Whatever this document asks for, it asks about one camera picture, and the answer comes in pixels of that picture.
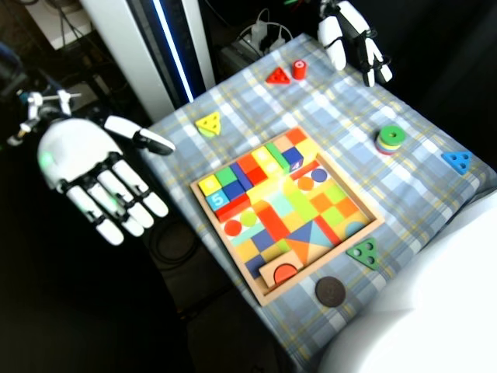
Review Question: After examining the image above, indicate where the red ring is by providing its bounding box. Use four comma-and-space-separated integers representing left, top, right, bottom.
375, 142, 402, 156

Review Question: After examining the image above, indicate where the dark grey box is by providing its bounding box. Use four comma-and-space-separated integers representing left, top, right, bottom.
217, 41, 259, 77

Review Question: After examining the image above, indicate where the green ring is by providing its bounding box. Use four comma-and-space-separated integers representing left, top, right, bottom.
378, 124, 408, 148

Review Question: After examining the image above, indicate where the white box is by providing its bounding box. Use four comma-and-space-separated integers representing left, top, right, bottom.
23, 0, 93, 51

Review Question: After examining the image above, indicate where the blue cube with number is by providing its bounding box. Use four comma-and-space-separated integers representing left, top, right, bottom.
282, 147, 306, 172

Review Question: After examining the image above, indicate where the blue triangle block with holes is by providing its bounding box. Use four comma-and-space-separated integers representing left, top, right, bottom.
441, 150, 474, 175

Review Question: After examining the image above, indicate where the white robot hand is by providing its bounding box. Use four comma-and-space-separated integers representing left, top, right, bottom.
36, 114, 177, 247
316, 0, 394, 88

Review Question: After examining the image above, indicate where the red triangle block with holes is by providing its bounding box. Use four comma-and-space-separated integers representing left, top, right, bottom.
265, 66, 291, 85

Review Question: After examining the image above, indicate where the wooden tray with coloured pattern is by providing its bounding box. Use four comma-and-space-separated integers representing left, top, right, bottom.
189, 125, 386, 308

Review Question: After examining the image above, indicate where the white robot body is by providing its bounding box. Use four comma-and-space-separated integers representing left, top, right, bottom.
318, 193, 497, 373

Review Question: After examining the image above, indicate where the red cylinder block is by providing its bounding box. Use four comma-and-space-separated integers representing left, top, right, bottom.
291, 59, 308, 81

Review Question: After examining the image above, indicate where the white column with blue light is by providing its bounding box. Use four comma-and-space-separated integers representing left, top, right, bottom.
79, 0, 217, 122

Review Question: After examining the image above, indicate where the yellow triangle block with holes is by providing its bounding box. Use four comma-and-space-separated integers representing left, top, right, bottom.
195, 111, 222, 138

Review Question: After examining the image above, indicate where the green triangle block with holes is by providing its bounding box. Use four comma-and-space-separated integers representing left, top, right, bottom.
346, 236, 379, 270

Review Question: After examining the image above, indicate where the wooden arch block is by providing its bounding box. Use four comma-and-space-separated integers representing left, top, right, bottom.
258, 250, 306, 289

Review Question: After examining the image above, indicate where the white power strip with plugs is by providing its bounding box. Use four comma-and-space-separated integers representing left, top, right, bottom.
236, 21, 294, 54

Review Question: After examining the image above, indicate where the plaid cloth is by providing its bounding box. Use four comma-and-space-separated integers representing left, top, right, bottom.
141, 33, 488, 370

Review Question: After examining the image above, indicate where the dark brown round disc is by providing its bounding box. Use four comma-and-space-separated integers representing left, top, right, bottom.
315, 276, 346, 308

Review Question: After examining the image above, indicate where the light blue cube with five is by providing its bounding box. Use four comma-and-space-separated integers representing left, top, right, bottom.
205, 190, 231, 213

